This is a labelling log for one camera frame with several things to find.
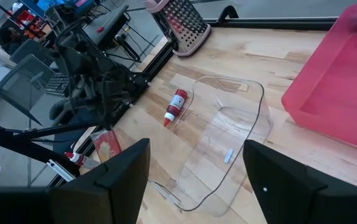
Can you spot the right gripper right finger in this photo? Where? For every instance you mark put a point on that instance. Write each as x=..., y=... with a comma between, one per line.
x=290, y=193

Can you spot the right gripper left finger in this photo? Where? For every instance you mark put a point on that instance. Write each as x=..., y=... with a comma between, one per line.
x=110, y=199

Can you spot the large red colouring bottle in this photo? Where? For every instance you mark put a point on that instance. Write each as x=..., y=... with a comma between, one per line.
x=177, y=104

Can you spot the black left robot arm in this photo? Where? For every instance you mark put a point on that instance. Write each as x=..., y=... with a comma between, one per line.
x=88, y=68

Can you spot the grey mesh office chair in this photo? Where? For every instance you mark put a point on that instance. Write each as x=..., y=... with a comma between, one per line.
x=23, y=84
x=30, y=51

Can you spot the red-capped squeeze bottle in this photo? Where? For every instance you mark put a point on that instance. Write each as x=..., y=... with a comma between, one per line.
x=80, y=159

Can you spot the red packet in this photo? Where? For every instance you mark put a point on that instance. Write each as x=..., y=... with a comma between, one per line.
x=107, y=146

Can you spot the aluminium extrusion bar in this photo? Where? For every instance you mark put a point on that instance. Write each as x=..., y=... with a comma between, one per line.
x=60, y=170

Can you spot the clear plastic bin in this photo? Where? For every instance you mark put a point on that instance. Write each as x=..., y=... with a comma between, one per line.
x=216, y=140

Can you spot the pink plastic tray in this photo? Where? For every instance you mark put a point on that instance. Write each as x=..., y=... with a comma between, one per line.
x=337, y=87

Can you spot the black keyboard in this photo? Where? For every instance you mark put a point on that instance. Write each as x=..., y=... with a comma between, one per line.
x=57, y=84

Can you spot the grey desk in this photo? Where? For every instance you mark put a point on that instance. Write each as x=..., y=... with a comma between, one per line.
x=104, y=21

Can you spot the metal box grater pink-trimmed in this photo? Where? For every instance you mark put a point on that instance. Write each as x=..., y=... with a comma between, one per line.
x=184, y=28

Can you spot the person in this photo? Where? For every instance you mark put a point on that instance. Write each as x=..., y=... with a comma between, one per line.
x=10, y=39

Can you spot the cluttered storage shelf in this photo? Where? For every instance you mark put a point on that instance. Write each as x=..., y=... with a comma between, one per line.
x=30, y=21

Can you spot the black rig frame beam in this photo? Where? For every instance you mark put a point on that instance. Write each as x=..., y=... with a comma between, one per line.
x=16, y=140

